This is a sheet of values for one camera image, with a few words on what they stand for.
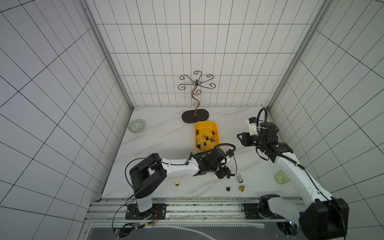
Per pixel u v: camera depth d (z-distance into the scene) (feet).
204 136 3.29
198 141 3.21
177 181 2.68
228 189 2.60
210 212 2.44
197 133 3.39
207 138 3.30
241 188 2.59
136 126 3.49
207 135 3.30
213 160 2.10
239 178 2.71
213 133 3.38
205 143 3.20
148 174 1.58
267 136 1.97
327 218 1.25
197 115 3.73
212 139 3.28
